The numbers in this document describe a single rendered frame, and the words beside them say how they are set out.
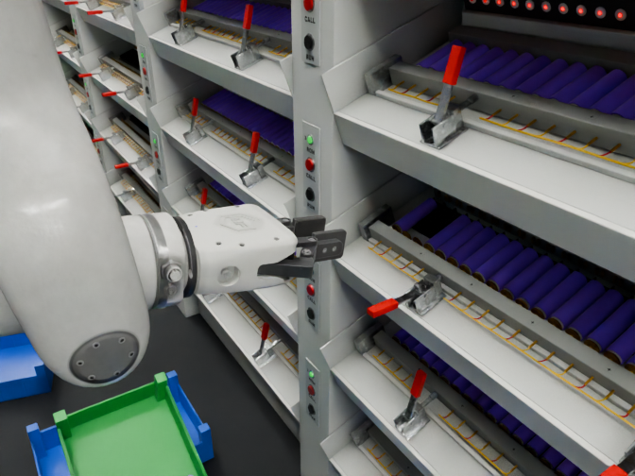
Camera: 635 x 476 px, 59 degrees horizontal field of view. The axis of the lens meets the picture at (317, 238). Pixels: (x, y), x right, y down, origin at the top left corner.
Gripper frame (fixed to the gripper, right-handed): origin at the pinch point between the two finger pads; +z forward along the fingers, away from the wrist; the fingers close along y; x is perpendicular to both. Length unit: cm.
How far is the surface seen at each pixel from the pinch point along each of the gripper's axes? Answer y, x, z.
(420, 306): -6.3, 7.2, 11.1
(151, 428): 38, 56, -4
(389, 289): -0.6, 8.1, 11.5
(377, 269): 3.4, 7.5, 12.6
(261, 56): 37.5, -13.6, 11.7
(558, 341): -20.8, 3.5, 14.6
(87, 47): 151, 1, 11
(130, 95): 107, 7, 12
